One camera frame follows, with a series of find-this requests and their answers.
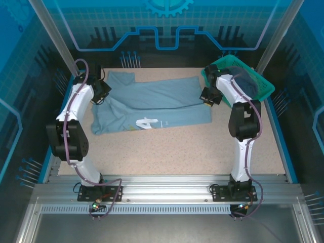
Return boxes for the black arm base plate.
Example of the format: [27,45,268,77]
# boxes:
[77,185,124,203]
[210,184,258,203]

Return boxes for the green plastic mesh basket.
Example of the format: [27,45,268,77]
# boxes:
[201,54,276,103]

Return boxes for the aluminium frame post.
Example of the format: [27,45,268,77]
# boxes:
[255,0,305,74]
[28,0,86,77]

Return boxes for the aluminium front rail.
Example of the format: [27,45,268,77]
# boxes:
[34,174,302,206]

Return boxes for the grey metal lower shelf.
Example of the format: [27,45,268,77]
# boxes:
[15,196,319,243]

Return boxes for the light blue t-shirt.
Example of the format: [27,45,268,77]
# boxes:
[91,70,213,135]

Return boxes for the slotted grey cable duct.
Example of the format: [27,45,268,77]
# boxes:
[40,205,232,214]

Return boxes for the dark blue t-shirt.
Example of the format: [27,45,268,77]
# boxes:
[229,66,259,101]

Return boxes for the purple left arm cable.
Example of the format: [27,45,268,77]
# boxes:
[63,58,123,220]

